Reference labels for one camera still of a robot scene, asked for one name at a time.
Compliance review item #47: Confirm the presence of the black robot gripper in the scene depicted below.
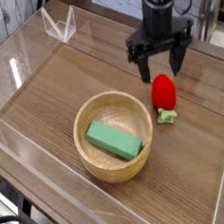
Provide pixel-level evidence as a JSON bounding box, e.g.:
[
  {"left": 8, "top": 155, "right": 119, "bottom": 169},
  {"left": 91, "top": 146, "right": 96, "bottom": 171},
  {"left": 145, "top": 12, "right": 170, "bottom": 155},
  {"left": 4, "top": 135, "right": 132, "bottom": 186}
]
[{"left": 125, "top": 16, "right": 194, "bottom": 84}]

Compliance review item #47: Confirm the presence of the red plush strawberry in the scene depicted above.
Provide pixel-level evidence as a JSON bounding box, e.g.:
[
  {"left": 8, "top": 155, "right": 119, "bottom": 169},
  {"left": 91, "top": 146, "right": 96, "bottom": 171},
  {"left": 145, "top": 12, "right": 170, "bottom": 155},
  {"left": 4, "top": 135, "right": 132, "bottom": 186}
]
[{"left": 151, "top": 74, "right": 177, "bottom": 124}]

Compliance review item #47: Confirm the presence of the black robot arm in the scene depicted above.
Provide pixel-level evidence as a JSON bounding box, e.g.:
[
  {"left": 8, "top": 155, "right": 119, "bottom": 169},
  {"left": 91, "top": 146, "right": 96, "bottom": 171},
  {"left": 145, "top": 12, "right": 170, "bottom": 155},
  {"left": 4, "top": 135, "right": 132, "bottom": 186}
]
[{"left": 125, "top": 0, "right": 194, "bottom": 84}]

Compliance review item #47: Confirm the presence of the wooden bowl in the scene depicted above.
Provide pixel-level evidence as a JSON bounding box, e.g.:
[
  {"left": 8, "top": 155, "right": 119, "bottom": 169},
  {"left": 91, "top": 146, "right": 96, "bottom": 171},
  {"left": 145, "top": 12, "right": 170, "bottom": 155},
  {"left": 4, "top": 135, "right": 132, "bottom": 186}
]
[{"left": 73, "top": 91, "right": 154, "bottom": 183}]

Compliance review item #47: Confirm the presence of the wooden background furniture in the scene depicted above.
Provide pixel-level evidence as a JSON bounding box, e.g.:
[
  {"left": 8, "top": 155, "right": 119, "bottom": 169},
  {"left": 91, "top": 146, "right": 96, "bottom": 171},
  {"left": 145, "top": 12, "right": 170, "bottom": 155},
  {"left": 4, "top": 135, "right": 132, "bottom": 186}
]
[{"left": 198, "top": 0, "right": 221, "bottom": 43}]

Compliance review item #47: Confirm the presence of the green rectangular block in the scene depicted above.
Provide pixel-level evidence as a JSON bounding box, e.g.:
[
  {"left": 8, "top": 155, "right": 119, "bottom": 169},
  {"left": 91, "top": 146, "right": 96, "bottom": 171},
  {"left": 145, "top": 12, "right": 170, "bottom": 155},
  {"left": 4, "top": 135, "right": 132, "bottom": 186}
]
[{"left": 86, "top": 121, "right": 142, "bottom": 160}]

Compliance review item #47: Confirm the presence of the black cable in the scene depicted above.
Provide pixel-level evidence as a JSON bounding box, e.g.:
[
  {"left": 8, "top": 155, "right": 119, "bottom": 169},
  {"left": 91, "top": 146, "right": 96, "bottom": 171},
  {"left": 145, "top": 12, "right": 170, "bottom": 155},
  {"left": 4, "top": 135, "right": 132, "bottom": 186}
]
[{"left": 175, "top": 0, "right": 196, "bottom": 17}]

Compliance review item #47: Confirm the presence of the clear acrylic corner bracket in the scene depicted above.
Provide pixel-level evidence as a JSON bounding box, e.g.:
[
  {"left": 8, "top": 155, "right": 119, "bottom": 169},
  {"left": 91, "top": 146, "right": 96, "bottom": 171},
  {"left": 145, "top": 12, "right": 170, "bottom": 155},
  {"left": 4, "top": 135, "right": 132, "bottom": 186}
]
[{"left": 40, "top": 7, "right": 76, "bottom": 44}]

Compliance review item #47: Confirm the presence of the black table leg frame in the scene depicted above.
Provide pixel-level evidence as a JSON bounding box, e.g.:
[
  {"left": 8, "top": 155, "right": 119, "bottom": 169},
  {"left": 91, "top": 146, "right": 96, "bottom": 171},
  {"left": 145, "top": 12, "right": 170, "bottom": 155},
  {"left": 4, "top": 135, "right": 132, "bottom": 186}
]
[{"left": 0, "top": 194, "right": 54, "bottom": 224}]

